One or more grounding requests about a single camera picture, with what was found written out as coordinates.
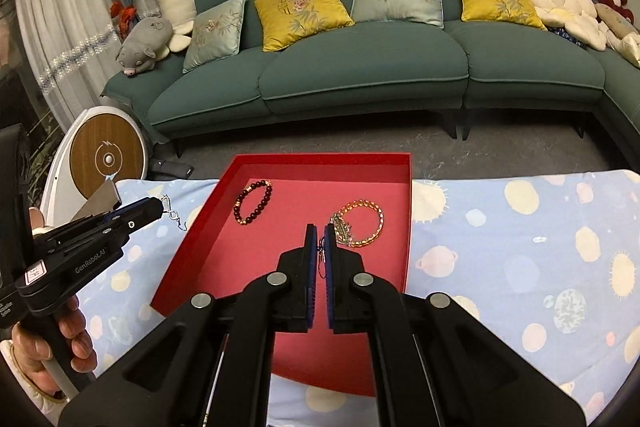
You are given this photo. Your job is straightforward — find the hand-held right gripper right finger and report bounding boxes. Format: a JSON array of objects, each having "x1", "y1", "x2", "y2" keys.
[{"x1": 323, "y1": 224, "x2": 587, "y2": 427}]

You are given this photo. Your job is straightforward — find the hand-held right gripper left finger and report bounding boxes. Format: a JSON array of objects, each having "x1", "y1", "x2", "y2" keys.
[{"x1": 57, "y1": 224, "x2": 318, "y2": 427}]

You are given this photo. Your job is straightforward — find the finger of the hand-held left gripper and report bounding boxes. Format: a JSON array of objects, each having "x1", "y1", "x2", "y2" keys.
[
  {"x1": 75, "y1": 197, "x2": 165, "y2": 229},
  {"x1": 100, "y1": 206, "x2": 167, "y2": 249}
]

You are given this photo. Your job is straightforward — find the silver chain ornament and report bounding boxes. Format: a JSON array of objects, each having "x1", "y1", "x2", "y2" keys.
[{"x1": 318, "y1": 214, "x2": 357, "y2": 279}]

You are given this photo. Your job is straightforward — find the silver chain with clasp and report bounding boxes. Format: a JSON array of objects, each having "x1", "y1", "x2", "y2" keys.
[{"x1": 159, "y1": 195, "x2": 187, "y2": 228}]

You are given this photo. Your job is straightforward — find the red jewelry box tray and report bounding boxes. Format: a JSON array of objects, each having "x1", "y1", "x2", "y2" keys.
[{"x1": 150, "y1": 152, "x2": 415, "y2": 399}]

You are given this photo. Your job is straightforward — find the person's left hand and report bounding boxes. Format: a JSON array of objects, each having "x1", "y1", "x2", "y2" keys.
[{"x1": 10, "y1": 296, "x2": 97, "y2": 395}]

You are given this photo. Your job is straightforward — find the white exercise machine wooden disc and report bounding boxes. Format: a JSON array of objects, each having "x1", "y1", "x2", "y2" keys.
[{"x1": 39, "y1": 105, "x2": 195, "y2": 230}]

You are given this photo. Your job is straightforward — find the grey pig plush toy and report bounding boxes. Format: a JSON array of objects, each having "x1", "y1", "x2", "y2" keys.
[{"x1": 115, "y1": 17, "x2": 174, "y2": 78}]

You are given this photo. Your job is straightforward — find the planet print light blue blanket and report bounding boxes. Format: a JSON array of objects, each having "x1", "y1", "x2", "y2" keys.
[{"x1": 65, "y1": 169, "x2": 640, "y2": 427}]

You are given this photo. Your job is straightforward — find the orange plush toy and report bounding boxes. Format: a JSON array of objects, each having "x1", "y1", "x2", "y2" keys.
[{"x1": 110, "y1": 0, "x2": 137, "y2": 41}]

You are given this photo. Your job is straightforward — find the small light blue embroidered cushion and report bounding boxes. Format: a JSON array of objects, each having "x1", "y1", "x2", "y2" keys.
[{"x1": 182, "y1": 0, "x2": 249, "y2": 74}]

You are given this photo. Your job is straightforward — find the teal sofa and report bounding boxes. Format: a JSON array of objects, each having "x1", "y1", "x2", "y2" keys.
[{"x1": 101, "y1": 0, "x2": 640, "y2": 158}]

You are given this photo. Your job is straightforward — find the white sheer curtain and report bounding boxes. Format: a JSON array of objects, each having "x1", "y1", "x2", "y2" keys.
[{"x1": 12, "y1": 0, "x2": 153, "y2": 135}]

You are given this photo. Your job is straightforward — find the blue patterned cloth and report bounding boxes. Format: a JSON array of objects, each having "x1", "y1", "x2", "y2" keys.
[{"x1": 546, "y1": 24, "x2": 577, "y2": 42}]

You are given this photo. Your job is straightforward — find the white flower-shaped cushion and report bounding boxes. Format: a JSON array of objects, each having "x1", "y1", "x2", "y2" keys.
[{"x1": 524, "y1": 0, "x2": 610, "y2": 51}]

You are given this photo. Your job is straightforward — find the beige plush toy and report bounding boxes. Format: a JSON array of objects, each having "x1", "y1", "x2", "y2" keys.
[{"x1": 594, "y1": 2, "x2": 640, "y2": 68}]

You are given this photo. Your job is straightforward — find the amber bead bracelet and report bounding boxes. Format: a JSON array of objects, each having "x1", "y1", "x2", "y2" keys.
[{"x1": 332, "y1": 200, "x2": 385, "y2": 249}]

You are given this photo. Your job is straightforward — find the dark red bead bracelet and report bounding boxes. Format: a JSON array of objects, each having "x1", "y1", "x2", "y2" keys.
[{"x1": 233, "y1": 179, "x2": 274, "y2": 227}]

